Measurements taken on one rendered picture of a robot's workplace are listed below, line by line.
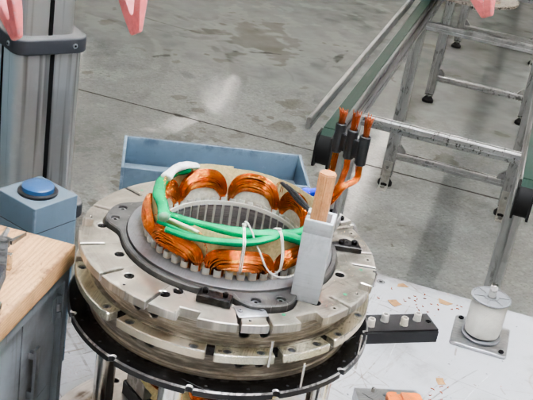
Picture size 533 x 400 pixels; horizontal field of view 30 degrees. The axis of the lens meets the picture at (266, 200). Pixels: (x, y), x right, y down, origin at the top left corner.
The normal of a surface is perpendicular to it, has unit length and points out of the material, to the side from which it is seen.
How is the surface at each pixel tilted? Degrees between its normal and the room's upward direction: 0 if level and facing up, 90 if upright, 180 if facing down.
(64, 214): 90
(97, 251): 0
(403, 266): 0
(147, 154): 90
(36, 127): 90
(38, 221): 90
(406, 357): 0
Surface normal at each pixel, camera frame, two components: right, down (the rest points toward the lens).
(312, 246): -0.20, 0.40
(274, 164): 0.08, 0.44
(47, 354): 0.96, 0.24
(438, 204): 0.15, -0.89
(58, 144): 0.58, 0.43
